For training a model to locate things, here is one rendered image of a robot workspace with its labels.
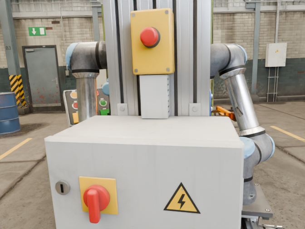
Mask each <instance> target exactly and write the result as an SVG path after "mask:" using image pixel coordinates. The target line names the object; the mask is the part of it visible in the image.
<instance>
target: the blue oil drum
mask: <svg viewBox="0 0 305 229"><path fill-rule="evenodd" d="M20 130H21V128H20V120H19V114H18V108H17V102H16V96H15V92H0V134H10V133H14V132H17V131H20Z"/></svg>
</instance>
